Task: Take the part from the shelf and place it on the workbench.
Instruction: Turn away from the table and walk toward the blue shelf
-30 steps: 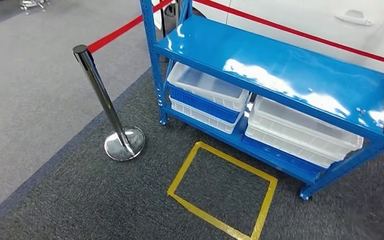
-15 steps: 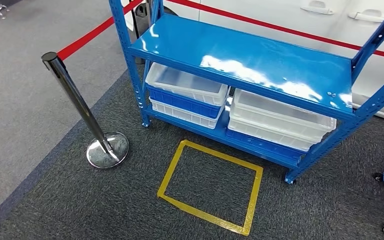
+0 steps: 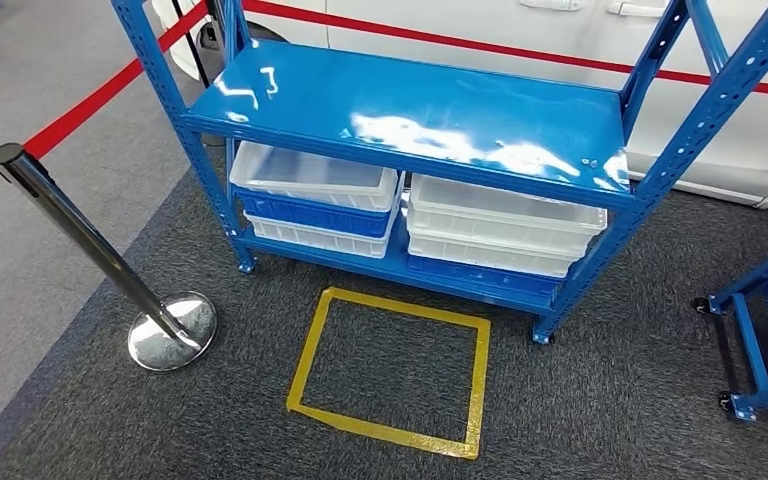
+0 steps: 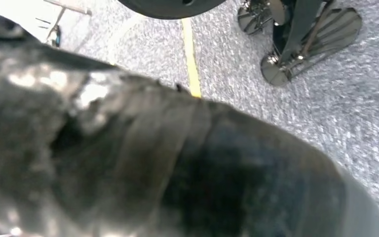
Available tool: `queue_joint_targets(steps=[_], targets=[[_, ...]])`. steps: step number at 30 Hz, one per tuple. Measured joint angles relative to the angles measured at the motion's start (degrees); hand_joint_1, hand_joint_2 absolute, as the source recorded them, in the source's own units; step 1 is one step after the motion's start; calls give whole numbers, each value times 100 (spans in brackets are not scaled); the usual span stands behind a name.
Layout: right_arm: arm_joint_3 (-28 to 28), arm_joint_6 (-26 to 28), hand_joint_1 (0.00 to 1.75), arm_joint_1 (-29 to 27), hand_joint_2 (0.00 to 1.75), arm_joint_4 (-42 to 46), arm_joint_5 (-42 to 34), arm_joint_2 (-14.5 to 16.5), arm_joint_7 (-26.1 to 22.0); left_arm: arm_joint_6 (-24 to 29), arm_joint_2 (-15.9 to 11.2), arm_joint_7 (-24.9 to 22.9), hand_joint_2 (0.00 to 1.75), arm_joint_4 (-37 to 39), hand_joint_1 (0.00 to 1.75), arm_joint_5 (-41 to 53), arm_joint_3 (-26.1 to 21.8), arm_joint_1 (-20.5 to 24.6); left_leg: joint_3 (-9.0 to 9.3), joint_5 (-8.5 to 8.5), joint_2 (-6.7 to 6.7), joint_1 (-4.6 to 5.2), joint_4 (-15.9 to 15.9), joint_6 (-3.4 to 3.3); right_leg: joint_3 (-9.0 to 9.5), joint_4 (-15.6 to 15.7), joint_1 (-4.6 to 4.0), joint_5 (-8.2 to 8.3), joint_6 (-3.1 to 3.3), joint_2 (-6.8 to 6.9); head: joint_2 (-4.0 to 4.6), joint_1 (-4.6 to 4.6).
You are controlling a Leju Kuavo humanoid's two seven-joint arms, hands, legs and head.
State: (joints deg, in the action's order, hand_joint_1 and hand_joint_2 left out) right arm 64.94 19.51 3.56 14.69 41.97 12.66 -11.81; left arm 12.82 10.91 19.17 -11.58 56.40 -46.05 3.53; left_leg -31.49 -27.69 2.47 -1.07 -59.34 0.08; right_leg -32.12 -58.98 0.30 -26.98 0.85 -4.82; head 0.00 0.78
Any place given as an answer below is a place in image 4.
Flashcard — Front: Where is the blue metal shelf rack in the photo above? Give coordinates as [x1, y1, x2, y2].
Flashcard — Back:
[44, 0, 92, 48]

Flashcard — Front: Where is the yellow floor tape square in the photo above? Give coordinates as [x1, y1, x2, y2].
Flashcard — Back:
[181, 18, 202, 98]

